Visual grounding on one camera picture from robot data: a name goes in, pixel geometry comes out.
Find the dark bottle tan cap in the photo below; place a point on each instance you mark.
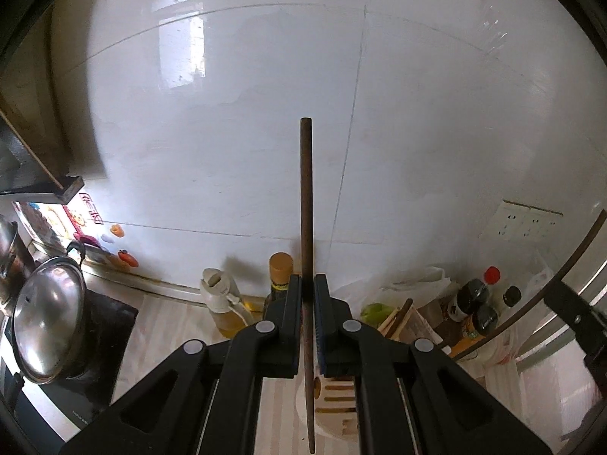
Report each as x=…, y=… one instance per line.
x=280, y=270

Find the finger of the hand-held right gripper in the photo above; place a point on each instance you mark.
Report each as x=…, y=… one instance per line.
x=578, y=313

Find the brown wooden chopstick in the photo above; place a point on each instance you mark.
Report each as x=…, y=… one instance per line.
x=306, y=199
x=404, y=315

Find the dark bottle red cap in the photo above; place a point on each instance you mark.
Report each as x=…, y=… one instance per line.
x=474, y=294

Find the dark range hood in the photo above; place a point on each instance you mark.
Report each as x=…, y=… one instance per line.
x=28, y=151

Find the printed paper packet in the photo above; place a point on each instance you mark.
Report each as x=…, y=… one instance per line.
x=424, y=324

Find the white wall socket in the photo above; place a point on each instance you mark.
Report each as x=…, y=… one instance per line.
x=519, y=222

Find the light wooden chopstick gold band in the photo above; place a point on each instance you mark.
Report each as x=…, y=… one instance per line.
x=394, y=324

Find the black chopstick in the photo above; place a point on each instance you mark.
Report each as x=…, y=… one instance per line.
x=521, y=309

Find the colourful wall poster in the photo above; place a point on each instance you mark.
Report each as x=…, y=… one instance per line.
x=52, y=222

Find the dark bottle black cap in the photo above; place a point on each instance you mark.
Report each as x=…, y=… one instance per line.
x=491, y=317

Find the green vegetable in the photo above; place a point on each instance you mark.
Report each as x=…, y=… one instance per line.
x=375, y=313

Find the black stove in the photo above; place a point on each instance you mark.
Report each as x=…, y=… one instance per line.
x=104, y=341

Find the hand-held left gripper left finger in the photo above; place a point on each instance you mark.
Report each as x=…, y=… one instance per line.
x=295, y=322

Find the steel pot with lid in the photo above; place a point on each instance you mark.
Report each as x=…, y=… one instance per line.
x=47, y=317

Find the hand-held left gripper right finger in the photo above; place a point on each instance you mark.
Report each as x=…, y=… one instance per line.
x=322, y=322

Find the white plastic bag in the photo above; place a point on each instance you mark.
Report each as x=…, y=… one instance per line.
x=412, y=284

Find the thin bamboo chopstick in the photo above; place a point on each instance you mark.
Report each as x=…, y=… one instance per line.
x=390, y=316

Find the yellow fruit wall sticker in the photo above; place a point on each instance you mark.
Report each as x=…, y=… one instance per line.
x=117, y=231

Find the oil bottle white cap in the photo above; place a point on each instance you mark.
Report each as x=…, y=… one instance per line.
x=220, y=294

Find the orange fruit wall sticker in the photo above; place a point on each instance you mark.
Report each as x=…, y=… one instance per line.
x=128, y=258

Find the beige slotted chopstick holder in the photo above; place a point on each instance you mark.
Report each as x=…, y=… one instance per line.
x=336, y=403

